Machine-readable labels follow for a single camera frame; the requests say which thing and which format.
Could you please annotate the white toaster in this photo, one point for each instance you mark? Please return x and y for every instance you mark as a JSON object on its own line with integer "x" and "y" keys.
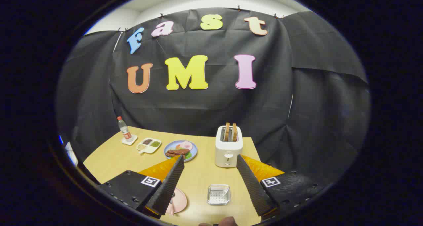
{"x": 228, "y": 150}

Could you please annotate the white square coaster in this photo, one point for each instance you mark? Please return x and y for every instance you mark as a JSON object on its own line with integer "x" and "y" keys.
{"x": 133, "y": 141}

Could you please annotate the green lettuce leaf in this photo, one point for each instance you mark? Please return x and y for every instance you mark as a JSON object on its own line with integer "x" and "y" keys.
{"x": 188, "y": 155}

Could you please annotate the clear plastic water bottle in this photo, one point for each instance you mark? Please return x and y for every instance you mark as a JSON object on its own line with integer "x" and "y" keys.
{"x": 125, "y": 130}

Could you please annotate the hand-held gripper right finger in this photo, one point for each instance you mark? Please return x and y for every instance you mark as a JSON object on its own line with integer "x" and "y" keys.
{"x": 252, "y": 186}

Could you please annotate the pink ham slice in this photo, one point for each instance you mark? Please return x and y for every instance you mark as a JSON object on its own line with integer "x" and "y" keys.
{"x": 186, "y": 145}

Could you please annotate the black backdrop cloth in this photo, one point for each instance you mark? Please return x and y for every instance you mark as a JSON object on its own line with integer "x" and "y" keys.
{"x": 211, "y": 110}

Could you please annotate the brown meat slices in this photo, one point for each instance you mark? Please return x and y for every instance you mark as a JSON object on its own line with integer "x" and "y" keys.
{"x": 178, "y": 152}

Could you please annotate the brown toast slice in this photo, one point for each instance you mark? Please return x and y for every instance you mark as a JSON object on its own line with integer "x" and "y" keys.
{"x": 234, "y": 132}
{"x": 227, "y": 131}

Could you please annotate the pink plate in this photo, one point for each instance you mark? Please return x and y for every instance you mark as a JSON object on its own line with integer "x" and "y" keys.
{"x": 180, "y": 201}

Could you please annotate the blue plate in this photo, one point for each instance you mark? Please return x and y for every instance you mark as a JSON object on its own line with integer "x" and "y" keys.
{"x": 194, "y": 150}

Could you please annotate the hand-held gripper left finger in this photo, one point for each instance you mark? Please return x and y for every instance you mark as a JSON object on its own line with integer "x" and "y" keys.
{"x": 168, "y": 186}

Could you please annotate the white sectioned condiment dish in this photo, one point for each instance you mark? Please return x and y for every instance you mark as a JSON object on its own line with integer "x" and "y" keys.
{"x": 150, "y": 149}

